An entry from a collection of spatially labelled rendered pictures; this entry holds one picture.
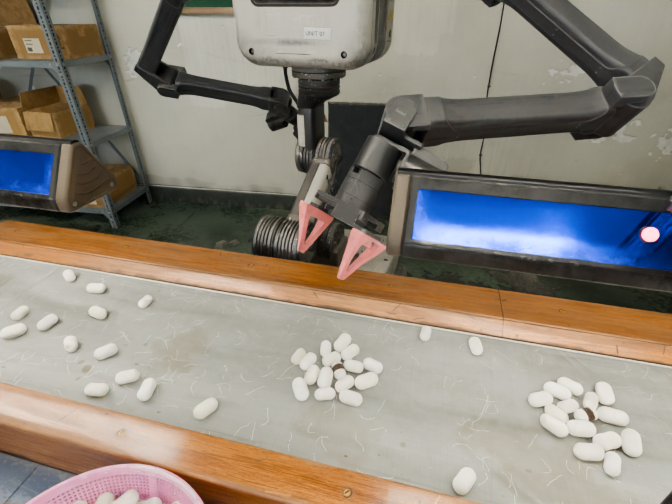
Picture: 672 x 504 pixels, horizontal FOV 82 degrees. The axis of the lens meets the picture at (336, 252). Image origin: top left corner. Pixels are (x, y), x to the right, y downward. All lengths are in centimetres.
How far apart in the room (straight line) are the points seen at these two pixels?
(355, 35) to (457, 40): 157
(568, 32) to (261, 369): 79
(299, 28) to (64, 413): 82
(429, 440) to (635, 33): 238
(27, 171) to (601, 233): 58
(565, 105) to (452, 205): 43
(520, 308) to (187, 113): 246
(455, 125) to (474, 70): 185
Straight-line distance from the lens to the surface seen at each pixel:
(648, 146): 288
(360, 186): 56
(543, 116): 72
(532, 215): 37
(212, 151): 287
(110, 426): 64
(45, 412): 70
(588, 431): 66
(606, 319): 85
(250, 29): 102
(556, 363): 75
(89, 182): 54
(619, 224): 39
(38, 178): 55
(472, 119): 66
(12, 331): 89
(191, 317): 79
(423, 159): 59
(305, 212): 60
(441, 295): 78
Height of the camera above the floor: 124
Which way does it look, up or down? 32 degrees down
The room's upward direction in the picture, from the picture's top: straight up
